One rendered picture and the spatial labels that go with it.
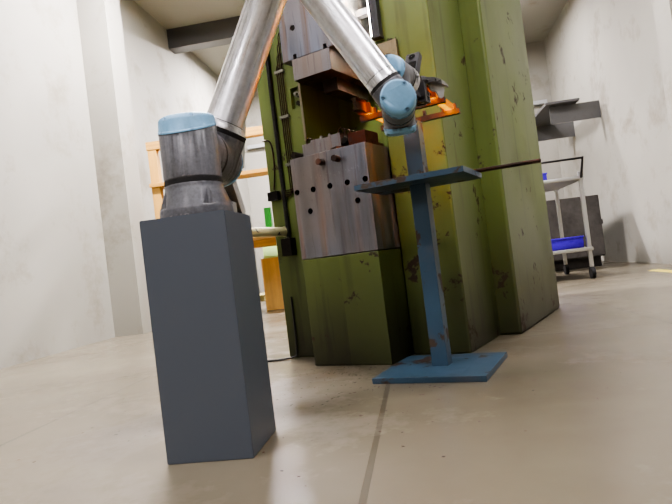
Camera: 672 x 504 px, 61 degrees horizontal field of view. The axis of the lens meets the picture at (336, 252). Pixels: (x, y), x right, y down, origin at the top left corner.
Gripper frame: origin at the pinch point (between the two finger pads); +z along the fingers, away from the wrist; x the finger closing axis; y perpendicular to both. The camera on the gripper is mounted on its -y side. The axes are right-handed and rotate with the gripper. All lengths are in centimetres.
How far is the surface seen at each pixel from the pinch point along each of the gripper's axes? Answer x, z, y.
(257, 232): -94, 30, 35
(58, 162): -362, 147, -59
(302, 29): -63, 39, -51
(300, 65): -66, 39, -36
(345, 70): -49, 50, -32
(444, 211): -12, 48, 38
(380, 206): -36, 37, 32
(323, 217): -61, 33, 33
